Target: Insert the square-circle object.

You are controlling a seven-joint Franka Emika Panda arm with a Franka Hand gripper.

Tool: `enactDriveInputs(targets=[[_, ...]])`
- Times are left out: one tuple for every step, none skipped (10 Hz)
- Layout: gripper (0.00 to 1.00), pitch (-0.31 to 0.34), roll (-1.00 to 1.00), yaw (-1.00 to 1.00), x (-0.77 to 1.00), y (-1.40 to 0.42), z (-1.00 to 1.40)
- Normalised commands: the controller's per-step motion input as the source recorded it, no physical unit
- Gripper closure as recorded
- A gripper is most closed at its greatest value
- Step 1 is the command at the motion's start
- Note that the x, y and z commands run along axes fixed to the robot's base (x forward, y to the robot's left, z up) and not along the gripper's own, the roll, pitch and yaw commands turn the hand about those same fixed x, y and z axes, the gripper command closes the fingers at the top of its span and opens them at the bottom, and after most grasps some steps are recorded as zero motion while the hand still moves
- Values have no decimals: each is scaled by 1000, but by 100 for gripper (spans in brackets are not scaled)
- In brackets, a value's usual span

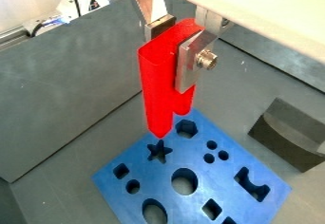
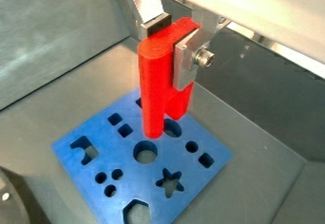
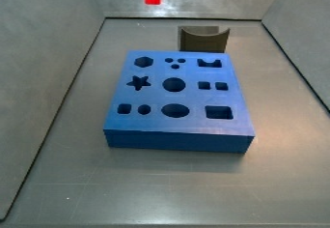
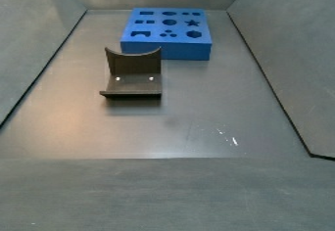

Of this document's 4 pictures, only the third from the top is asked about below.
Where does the dark curved foam piece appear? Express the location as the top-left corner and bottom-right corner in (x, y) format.
(178, 26), (231, 53)

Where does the blue shape-sorter block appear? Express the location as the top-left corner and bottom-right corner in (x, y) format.
(103, 50), (255, 153)

